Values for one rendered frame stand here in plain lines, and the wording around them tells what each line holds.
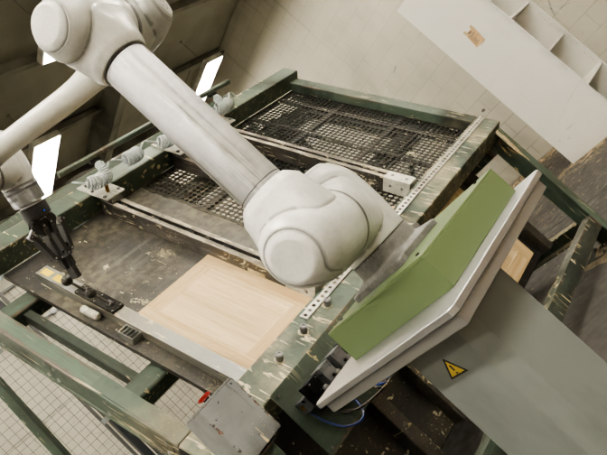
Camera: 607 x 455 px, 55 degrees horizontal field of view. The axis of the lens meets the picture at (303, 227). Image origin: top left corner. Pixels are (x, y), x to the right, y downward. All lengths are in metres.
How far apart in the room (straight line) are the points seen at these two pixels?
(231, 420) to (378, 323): 0.44
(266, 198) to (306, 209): 0.08
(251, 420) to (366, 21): 6.38
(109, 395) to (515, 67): 4.38
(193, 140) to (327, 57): 6.78
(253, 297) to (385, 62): 5.71
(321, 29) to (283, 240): 6.87
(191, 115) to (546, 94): 4.48
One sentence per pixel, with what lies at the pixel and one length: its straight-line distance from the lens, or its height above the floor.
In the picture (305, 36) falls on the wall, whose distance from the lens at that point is 7.93.
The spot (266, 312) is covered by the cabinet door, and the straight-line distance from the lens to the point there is 1.95.
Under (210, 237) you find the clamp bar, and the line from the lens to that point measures 2.22.
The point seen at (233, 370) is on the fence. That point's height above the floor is 0.93.
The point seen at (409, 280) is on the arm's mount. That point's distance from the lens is 1.07.
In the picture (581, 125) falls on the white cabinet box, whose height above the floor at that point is 0.21.
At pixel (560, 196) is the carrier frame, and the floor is 0.33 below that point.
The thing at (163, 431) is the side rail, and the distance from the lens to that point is 1.67.
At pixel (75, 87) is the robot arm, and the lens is 1.49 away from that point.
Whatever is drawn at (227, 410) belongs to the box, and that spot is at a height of 0.88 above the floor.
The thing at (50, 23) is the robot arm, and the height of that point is 1.60.
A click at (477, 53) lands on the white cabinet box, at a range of 5.42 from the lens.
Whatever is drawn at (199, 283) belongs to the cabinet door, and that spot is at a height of 1.23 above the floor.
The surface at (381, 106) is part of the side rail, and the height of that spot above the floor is 1.32.
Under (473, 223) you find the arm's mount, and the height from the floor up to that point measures 0.78.
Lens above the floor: 0.93
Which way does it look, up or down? 5 degrees up
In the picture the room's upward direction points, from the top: 47 degrees counter-clockwise
